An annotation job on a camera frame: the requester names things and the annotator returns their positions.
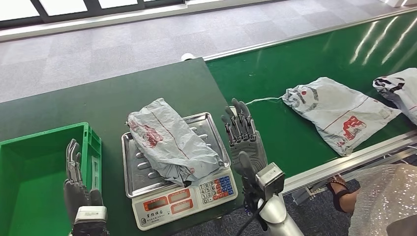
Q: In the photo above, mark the grey parcel bag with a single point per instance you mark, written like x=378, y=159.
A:
x=172, y=143

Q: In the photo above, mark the green conveyor belt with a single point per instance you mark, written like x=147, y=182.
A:
x=309, y=58

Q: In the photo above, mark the black window frame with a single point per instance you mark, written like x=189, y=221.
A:
x=91, y=8

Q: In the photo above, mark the green plastic crate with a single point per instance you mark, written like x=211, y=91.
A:
x=32, y=182

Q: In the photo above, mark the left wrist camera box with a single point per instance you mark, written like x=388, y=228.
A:
x=91, y=215

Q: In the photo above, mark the electronic scale steel tray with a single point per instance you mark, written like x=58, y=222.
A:
x=169, y=205

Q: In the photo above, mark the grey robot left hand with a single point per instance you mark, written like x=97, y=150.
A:
x=76, y=195

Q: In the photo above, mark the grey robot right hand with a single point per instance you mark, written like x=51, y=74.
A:
x=247, y=146

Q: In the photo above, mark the white roller end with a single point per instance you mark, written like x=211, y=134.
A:
x=188, y=56

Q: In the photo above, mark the white parcel bag black print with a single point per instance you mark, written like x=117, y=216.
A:
x=400, y=88

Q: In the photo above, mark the person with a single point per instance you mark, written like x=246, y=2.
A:
x=384, y=195

